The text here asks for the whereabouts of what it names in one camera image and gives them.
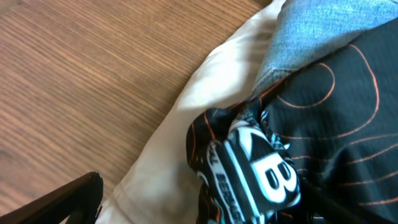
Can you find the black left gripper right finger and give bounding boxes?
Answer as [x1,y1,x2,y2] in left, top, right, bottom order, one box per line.
[300,179,386,224]

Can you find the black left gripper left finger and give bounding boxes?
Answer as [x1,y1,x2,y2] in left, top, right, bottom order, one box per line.
[1,172,103,224]

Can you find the black patterned sports jersey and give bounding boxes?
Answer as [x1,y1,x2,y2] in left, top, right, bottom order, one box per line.
[186,20,397,223]

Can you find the folded white cloth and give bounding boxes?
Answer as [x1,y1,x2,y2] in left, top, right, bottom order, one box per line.
[97,0,284,224]

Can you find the folded blue denim jeans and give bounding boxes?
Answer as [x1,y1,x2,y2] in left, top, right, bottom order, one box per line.
[252,0,397,95]

